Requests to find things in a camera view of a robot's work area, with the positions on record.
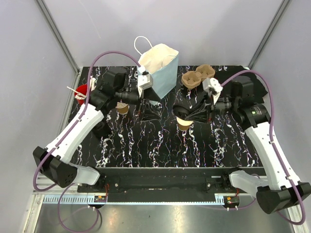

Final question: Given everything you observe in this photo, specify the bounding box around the red cup with stirrers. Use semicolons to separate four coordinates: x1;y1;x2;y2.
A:
67;77;96;106

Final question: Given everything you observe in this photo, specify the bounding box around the single brown paper cup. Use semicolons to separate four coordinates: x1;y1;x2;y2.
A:
176;117;193;131

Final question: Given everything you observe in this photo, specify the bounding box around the stack of pulp cup carriers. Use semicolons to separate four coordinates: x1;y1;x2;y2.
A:
181;64;216;89

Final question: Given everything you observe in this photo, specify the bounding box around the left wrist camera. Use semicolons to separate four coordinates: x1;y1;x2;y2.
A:
137;71;153;98

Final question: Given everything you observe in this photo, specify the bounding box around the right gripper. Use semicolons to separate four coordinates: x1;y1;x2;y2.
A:
184;91;238;124

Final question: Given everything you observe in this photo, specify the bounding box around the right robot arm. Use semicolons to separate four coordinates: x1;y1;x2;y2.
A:
182;76;311;214

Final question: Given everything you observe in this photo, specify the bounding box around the single black cup lid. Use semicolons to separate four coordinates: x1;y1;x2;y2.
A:
173;105;190;120

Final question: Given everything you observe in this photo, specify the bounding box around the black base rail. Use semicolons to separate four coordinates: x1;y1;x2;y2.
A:
77;167;250;203

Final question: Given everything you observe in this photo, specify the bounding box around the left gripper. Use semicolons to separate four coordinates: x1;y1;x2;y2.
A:
116;87;162;121

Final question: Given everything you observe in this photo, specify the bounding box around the stack of black lids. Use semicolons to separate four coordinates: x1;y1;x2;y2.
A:
92;120;112;140

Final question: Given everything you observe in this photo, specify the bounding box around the stack of paper cups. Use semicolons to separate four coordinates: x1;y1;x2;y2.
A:
116;102;129;115

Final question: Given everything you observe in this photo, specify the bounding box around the light blue paper bag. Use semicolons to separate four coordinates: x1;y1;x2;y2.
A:
137;43;179;105

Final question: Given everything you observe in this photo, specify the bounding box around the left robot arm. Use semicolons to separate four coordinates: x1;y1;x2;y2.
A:
33;67;160;192

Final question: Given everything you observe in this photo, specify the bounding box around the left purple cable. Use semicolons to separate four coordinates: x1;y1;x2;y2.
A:
33;50;146;233

